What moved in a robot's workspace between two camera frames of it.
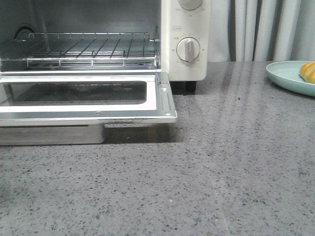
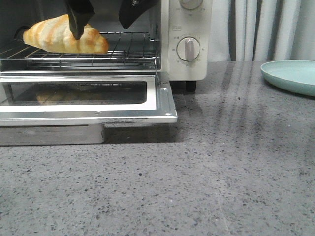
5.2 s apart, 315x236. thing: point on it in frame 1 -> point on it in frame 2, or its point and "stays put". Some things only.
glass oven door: [73, 107] stays put
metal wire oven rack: [85, 49] stays put
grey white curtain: [265, 31] stays put
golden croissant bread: [307, 72] -> [54, 35]
